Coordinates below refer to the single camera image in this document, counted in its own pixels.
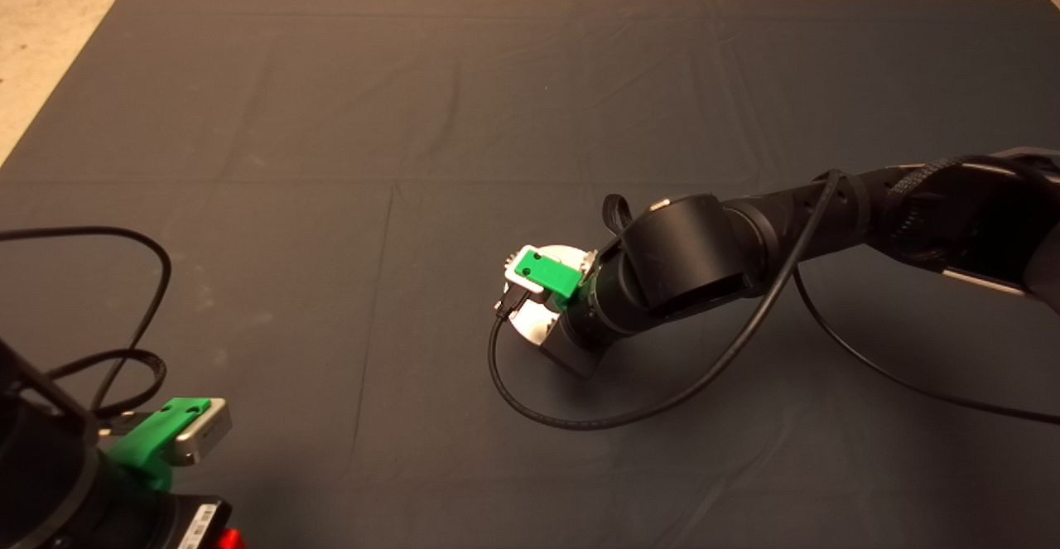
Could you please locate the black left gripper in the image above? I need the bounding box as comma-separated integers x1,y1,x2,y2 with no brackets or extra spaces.
99,491,247,549

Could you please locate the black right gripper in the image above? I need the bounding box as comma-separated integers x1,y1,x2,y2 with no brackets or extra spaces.
540,282,619,380

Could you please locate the round metal carrier plate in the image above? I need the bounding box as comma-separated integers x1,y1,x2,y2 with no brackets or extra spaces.
507,244,597,344

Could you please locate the dark grey table cloth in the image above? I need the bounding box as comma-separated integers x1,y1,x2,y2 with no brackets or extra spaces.
0,0,1060,549

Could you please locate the green right camera mount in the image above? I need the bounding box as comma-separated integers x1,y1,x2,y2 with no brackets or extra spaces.
513,251,583,311

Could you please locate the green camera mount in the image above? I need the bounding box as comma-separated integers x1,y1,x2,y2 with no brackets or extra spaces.
106,397,212,492
513,251,583,311

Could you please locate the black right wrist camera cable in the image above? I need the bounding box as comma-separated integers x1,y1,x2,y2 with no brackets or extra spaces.
489,170,1060,431

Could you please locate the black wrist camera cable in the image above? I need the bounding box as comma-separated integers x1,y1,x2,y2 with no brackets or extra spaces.
0,226,172,413
489,170,1060,431

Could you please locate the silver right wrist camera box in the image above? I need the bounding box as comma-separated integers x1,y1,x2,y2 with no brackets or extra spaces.
503,245,574,303

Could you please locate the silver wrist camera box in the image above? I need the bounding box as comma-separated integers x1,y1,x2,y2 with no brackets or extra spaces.
503,245,574,303
166,398,233,467

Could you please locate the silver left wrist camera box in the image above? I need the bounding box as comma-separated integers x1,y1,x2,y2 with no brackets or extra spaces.
166,398,233,467

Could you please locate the green left camera mount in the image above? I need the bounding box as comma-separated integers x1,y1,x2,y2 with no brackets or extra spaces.
106,397,212,492

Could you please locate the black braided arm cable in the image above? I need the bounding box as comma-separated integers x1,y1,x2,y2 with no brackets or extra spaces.
882,154,1060,219
46,349,166,417

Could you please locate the black left wrist camera cable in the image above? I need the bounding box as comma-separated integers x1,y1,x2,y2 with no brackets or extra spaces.
0,226,172,413

